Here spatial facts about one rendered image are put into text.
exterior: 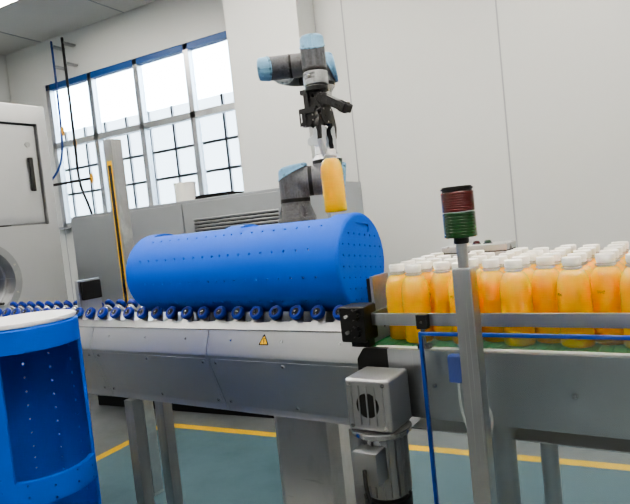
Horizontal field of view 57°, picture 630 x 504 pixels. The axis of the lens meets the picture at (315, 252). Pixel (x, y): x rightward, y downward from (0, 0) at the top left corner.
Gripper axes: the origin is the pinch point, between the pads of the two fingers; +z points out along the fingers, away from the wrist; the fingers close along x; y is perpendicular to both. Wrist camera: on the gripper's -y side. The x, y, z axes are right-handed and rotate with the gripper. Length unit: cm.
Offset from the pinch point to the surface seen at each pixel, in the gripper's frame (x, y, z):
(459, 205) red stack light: 44, -54, 20
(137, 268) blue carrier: 19, 70, 30
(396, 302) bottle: 20, -27, 43
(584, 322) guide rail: 26, -71, 46
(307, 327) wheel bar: 17, 3, 50
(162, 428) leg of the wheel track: 1, 90, 95
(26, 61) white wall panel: -220, 500, -184
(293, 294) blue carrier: 17.6, 6.4, 40.6
